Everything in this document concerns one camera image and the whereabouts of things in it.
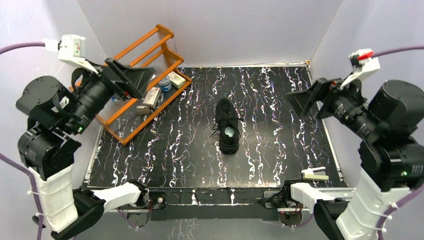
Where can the blue tape roll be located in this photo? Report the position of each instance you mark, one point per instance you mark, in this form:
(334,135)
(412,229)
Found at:
(165,84)

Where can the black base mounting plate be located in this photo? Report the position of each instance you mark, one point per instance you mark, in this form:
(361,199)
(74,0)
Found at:
(264,203)

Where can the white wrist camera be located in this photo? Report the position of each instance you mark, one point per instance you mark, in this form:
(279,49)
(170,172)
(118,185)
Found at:
(71,50)
(363,66)

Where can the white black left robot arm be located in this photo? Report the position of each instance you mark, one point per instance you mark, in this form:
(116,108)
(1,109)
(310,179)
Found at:
(57,113)

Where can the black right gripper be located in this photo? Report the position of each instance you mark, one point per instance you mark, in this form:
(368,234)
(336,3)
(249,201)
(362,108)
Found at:
(322,89)

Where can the beige rectangular box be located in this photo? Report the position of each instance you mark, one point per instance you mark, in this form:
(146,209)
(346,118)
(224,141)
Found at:
(152,97)

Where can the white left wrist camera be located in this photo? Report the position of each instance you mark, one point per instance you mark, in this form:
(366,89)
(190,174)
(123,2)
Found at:
(71,50)

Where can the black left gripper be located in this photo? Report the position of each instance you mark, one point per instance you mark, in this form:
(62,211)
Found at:
(117,79)

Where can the orange wooden shelf rack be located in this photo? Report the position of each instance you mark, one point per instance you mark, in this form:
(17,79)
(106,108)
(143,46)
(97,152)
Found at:
(118,117)

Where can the black mesh shoe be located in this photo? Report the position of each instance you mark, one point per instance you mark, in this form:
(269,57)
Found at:
(227,144)

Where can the small green white box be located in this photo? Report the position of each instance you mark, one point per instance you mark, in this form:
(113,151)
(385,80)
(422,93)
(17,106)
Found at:
(176,80)

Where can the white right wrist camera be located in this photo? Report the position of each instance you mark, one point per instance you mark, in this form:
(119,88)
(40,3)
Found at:
(363,66)

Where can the beige plastic clip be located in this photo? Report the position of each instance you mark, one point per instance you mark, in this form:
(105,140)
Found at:
(315,174)

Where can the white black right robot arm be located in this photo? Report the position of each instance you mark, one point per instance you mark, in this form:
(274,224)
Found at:
(392,162)

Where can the small grey block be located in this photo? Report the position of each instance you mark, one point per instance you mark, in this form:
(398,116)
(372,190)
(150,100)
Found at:
(142,110)

